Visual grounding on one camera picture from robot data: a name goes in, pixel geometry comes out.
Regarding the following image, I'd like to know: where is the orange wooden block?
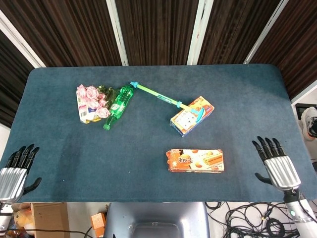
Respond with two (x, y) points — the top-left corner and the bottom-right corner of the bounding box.
(91, 212), (106, 231)

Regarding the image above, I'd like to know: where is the white sneaker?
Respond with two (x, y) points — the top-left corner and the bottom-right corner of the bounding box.
(300, 106), (317, 142)

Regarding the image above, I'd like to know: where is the white screen post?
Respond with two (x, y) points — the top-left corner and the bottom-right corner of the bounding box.
(0, 9), (47, 68)
(244, 0), (290, 65)
(187, 0), (214, 66)
(106, 0), (129, 66)

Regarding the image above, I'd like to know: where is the green plastic bottle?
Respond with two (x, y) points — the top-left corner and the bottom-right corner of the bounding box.
(103, 85), (134, 131)

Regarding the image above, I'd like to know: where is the pink artificial rose bouquet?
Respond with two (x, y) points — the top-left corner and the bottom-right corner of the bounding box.
(76, 84), (117, 119)

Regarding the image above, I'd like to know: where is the white yellow snack packet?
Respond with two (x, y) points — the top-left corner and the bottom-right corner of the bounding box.
(77, 95), (104, 124)

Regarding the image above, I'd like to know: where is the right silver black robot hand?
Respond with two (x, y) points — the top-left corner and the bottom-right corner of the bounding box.
(252, 135), (302, 191)

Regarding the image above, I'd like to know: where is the white shelf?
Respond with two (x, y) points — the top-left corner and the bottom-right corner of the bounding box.
(291, 85), (317, 172)

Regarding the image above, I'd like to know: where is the green blue water squirter toy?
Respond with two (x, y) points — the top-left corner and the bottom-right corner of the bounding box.
(130, 81), (206, 124)

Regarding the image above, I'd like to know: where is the orange wafer roll box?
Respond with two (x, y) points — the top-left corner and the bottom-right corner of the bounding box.
(165, 148), (225, 174)

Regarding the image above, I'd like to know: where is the black cable tangle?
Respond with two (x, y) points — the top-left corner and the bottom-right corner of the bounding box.
(205, 201), (302, 238)

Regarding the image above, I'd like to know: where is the teal table cloth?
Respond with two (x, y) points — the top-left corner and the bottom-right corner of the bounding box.
(0, 63), (317, 204)

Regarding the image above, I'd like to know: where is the brown slatted screen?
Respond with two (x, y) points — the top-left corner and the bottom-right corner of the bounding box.
(0, 0), (317, 128)

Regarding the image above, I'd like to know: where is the yellow plush toy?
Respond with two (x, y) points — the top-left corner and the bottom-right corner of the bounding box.
(12, 203), (35, 233)

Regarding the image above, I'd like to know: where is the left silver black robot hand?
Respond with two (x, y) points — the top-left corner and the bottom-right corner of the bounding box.
(0, 144), (42, 203)

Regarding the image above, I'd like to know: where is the grey robot torso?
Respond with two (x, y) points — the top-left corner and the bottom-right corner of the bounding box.
(103, 202), (211, 238)

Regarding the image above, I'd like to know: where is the blue orange snack box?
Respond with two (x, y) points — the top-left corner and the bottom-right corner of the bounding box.
(169, 96), (215, 138)

